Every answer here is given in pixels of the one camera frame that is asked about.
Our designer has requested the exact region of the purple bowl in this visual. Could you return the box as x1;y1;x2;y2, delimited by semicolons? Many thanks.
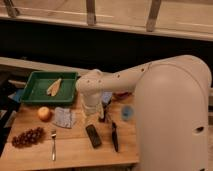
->
113;92;131;99

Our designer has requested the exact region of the green plastic tray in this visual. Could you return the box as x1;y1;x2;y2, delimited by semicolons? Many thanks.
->
21;71;78;106

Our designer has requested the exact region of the silver fork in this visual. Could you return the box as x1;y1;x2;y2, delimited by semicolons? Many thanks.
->
51;130;56;161

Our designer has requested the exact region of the blue sponge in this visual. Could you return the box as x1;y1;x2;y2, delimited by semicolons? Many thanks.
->
102;92;112;105

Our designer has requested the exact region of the yellow apple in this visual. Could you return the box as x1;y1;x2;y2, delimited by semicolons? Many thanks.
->
37;106;51;122

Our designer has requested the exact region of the small dark bottle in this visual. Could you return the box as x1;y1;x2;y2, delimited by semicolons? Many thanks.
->
98;108;107;122

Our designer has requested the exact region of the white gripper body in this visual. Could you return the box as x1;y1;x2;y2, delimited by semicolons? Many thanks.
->
82;102;103;126

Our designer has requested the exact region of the black handled knife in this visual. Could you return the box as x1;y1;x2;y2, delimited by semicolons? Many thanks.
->
112;122;119;152

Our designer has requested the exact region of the bunch of dark grapes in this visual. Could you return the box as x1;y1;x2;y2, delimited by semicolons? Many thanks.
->
12;127;45;148

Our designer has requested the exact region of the wooden table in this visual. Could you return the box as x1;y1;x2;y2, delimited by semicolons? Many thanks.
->
0;77;141;171

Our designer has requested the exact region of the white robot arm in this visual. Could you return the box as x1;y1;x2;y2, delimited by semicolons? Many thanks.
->
76;55;212;171

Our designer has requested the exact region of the blue plastic cup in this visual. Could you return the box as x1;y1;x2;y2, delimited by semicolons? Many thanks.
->
121;106;133;121

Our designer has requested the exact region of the grey folded cloth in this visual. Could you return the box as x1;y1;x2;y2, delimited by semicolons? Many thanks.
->
53;107;76;129

